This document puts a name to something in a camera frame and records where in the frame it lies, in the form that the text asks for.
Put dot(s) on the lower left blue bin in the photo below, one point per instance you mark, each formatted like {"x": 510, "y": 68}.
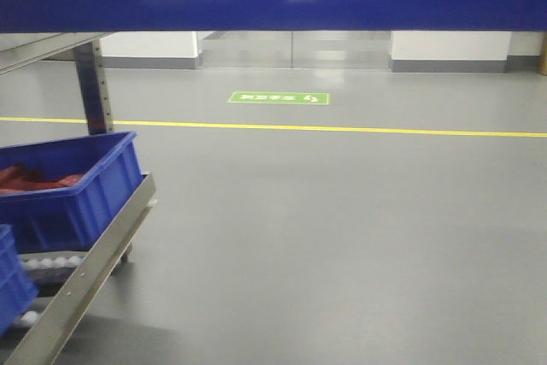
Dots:
{"x": 74, "y": 217}

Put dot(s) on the lower right blue bin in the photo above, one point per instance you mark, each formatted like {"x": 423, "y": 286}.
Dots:
{"x": 17, "y": 289}

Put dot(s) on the green floor sign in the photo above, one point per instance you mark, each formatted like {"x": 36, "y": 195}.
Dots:
{"x": 271, "y": 97}

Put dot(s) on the white roller track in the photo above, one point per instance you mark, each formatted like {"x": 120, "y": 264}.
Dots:
{"x": 49, "y": 272}

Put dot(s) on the red snack package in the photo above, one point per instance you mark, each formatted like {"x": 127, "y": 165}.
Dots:
{"x": 17, "y": 179}

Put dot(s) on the yellow floor line tape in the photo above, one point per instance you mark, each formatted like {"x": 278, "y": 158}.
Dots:
{"x": 300, "y": 128}

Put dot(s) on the upper steel rack shelf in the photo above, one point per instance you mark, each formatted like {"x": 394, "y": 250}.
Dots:
{"x": 21, "y": 49}

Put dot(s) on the steel rack upright post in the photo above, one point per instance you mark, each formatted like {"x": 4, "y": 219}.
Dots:
{"x": 94, "y": 91}

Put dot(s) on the stainless steel rack rail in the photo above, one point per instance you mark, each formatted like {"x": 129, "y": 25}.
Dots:
{"x": 45, "y": 340}

